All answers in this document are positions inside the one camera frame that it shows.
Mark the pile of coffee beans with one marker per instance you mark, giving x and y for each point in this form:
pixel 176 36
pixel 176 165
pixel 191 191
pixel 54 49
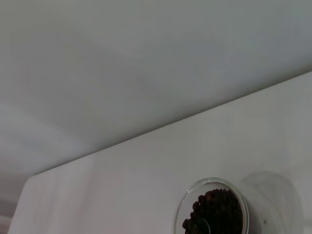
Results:
pixel 224 209

